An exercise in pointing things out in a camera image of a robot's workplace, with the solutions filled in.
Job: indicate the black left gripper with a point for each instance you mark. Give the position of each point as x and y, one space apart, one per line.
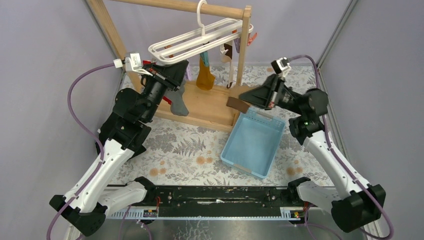
168 78

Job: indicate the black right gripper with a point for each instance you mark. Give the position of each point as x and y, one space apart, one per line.
267 95

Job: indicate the white plastic clip hanger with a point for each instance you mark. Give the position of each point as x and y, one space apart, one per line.
202 39

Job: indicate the grey sock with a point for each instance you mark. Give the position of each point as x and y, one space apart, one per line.
178 106

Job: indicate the mustard yellow sock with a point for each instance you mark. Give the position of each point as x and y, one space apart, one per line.
205 79

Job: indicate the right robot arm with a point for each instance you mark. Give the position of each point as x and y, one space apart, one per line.
356 202

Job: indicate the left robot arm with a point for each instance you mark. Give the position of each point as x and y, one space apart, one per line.
121 137

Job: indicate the teal clothes clip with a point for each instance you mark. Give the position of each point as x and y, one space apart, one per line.
204 60

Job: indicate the red sock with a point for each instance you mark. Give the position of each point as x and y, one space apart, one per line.
144 62

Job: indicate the wooden clothes rack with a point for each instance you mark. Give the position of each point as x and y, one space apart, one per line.
207 108

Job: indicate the light blue plastic basket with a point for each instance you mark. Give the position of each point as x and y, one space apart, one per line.
253 143

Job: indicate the floral table mat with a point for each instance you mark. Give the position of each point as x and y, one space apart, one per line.
182 154

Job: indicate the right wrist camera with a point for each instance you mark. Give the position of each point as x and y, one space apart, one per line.
281 66

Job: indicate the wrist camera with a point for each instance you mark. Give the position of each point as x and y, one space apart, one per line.
281 66
132 63

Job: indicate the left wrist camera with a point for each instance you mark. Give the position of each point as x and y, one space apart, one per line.
132 63

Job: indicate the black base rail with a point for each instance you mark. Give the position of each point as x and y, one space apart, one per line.
256 202

